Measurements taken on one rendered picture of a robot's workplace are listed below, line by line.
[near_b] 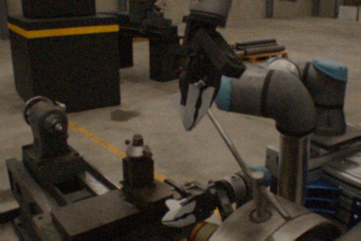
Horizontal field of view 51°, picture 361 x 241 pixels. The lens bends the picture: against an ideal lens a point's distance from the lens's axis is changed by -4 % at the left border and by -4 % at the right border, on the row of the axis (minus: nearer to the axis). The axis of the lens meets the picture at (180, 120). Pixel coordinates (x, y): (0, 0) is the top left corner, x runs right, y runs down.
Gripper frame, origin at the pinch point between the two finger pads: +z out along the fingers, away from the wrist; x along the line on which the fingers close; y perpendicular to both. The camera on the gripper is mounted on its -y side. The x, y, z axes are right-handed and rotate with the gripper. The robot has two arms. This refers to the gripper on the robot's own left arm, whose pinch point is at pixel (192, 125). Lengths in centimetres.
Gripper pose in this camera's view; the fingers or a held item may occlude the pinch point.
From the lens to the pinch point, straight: 73.0
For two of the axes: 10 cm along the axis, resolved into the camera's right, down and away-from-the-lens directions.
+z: -2.1, 9.6, 1.7
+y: -6.0, -2.6, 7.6
